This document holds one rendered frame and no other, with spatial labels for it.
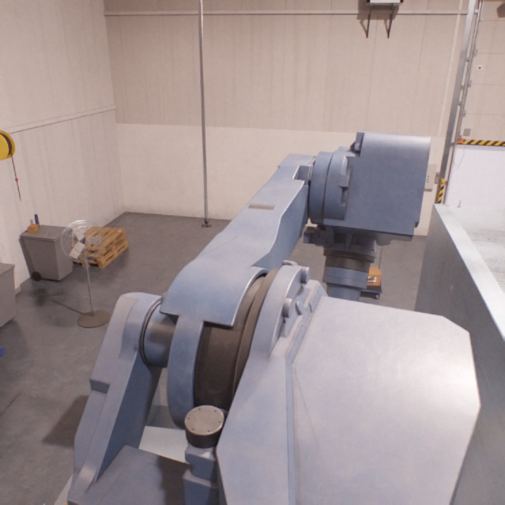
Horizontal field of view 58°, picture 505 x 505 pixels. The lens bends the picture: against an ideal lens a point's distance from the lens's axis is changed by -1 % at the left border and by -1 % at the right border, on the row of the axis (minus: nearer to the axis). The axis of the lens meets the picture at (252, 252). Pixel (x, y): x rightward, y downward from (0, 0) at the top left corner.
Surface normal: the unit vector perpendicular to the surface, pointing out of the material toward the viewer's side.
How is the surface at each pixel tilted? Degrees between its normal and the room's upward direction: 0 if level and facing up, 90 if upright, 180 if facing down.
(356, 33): 90
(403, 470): 16
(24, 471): 0
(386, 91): 90
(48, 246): 95
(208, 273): 6
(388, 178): 68
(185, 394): 85
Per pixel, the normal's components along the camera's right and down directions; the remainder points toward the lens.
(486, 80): -0.20, 0.39
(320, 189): -0.32, 0.16
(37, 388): 0.01, -0.91
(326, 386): -0.07, -0.78
